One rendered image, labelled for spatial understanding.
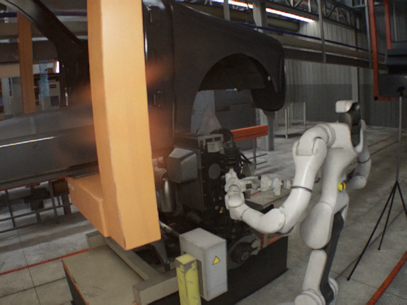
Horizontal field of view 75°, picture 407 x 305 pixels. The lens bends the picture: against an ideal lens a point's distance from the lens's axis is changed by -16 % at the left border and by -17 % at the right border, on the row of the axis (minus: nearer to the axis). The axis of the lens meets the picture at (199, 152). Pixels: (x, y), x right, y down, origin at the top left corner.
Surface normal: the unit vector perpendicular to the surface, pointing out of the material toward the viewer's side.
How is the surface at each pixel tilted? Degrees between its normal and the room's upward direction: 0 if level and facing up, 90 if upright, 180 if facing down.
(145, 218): 90
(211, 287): 90
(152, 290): 90
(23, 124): 73
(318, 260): 90
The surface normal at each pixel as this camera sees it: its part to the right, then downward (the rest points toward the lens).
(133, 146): 0.61, 0.12
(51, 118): 0.55, -0.16
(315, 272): -0.76, 0.18
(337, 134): -0.61, 0.18
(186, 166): 0.28, 0.18
